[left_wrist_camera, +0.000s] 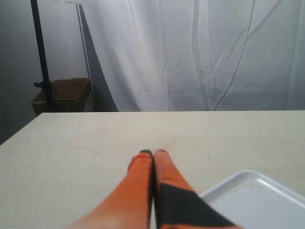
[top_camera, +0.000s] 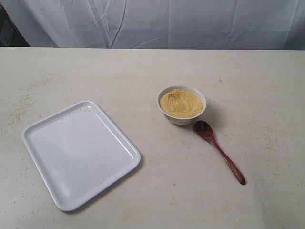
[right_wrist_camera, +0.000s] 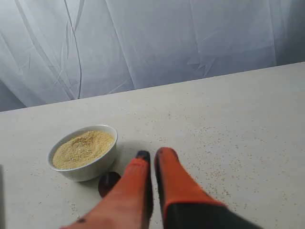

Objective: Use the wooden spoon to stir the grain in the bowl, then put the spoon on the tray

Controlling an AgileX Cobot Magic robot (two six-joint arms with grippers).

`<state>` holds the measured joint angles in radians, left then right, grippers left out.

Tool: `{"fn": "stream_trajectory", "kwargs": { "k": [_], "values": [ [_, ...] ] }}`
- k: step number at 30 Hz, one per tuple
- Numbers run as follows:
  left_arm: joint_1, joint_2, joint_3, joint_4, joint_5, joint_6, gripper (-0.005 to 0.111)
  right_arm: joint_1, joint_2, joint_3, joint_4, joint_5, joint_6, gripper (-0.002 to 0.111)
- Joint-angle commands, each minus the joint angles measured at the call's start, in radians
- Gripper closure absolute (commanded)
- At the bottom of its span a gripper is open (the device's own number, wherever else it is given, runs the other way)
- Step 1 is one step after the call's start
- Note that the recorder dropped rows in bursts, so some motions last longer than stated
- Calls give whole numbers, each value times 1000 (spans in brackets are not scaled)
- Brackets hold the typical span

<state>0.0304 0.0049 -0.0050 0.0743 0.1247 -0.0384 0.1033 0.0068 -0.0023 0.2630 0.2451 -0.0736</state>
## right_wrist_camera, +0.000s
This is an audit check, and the white ceramic bowl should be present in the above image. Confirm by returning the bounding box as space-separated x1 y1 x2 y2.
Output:
48 125 118 182

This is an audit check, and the white backdrop cloth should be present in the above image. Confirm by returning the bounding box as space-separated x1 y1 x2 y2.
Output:
0 0 305 111

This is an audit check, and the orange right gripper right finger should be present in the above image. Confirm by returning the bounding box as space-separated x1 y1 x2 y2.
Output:
154 147 259 229

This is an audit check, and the dark red wooden spoon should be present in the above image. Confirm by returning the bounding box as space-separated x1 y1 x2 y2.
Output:
98 171 121 198

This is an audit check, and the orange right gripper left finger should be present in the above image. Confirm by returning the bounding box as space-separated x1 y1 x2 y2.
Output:
64 150 153 229

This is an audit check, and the white rectangular plastic tray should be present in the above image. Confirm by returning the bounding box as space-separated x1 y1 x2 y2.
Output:
0 165 6 229

